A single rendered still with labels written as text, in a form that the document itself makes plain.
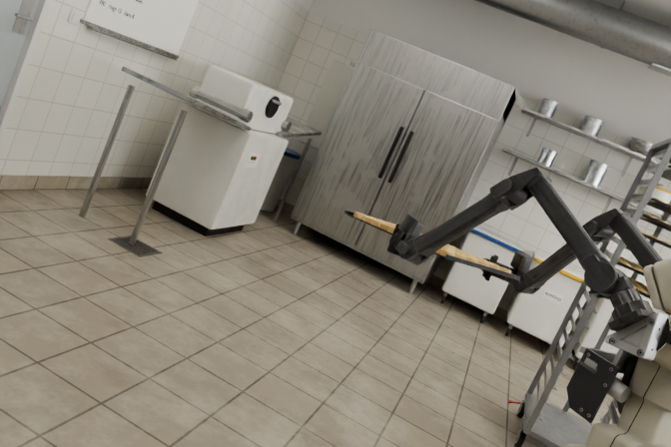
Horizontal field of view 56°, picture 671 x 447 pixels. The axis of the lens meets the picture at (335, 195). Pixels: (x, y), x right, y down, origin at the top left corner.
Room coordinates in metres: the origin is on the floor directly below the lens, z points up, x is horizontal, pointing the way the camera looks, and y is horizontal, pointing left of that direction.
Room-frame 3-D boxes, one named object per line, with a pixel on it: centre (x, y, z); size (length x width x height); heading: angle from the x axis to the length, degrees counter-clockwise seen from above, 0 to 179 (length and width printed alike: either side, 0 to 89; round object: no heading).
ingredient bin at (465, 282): (5.93, -1.55, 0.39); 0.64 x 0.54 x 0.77; 168
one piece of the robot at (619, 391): (1.66, -0.91, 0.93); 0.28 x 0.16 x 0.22; 126
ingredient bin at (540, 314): (5.77, -2.18, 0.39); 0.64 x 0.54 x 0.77; 166
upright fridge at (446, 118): (6.07, -0.45, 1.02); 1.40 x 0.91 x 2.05; 76
